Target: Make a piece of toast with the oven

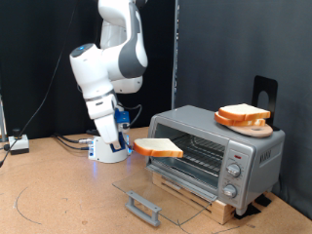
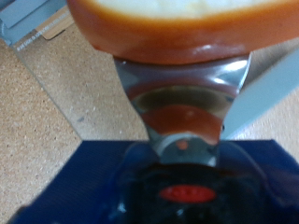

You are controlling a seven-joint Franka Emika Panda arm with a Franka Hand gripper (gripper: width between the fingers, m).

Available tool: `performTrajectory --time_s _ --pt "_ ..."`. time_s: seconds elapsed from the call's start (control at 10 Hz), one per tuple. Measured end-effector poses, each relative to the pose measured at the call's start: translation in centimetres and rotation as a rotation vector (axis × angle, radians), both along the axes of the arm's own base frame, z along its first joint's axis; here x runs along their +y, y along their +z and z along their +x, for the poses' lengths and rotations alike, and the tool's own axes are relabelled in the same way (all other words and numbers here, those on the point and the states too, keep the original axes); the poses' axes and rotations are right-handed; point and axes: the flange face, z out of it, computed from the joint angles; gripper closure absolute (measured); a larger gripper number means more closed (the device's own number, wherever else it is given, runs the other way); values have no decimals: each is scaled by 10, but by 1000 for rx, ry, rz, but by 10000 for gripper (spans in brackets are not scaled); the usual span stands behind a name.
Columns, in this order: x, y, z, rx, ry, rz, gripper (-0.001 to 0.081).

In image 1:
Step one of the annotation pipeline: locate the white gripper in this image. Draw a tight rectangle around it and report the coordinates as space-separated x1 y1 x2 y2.
94 114 122 150

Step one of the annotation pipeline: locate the white bread slice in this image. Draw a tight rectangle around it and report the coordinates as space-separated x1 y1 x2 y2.
133 137 184 159
214 111 267 128
217 102 271 122

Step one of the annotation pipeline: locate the glass oven door with handle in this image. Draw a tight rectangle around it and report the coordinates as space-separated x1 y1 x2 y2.
112 163 218 227

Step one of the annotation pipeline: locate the silver oven knob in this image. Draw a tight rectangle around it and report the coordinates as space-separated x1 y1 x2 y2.
221 183 238 199
226 162 242 178

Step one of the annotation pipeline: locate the wooden block under oven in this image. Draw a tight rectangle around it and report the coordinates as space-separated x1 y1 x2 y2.
152 172 237 225

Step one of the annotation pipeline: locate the silver toaster oven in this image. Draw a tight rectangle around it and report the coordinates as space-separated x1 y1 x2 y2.
144 104 287 216

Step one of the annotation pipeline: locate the emergency stop button box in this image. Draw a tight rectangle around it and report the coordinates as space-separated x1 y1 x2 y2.
8 128 30 155

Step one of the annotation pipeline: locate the metal pole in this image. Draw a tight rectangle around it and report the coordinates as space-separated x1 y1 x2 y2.
171 0 181 110

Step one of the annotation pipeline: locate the black backdrop curtain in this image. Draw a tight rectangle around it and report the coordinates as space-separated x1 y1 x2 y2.
0 0 178 140

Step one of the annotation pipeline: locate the round wooden board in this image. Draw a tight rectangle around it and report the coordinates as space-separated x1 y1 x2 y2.
223 123 274 138

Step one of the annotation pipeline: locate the black wedge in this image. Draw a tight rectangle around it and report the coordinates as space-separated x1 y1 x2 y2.
233 202 262 220

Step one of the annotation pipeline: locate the black metal bookend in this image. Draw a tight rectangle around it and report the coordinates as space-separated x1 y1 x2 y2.
253 75 282 132

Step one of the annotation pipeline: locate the grey backdrop curtain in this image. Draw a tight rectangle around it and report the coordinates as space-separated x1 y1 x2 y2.
176 0 312 220

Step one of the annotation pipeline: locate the wrist camera on blue mount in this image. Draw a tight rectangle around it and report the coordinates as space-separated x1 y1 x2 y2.
113 108 132 133

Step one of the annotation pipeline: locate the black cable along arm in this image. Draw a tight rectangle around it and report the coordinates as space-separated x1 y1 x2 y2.
118 102 143 130

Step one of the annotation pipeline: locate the black base cable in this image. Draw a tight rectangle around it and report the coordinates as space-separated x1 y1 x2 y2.
56 136 92 151
52 132 96 145

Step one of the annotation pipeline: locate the wire oven rack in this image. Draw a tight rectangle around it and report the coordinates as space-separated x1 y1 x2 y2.
152 134 226 178

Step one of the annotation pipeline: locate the black hanging cable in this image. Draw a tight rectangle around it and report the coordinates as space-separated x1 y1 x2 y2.
0 0 80 168

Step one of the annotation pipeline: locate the metal frame leg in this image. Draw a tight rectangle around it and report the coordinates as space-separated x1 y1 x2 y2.
0 94 7 143

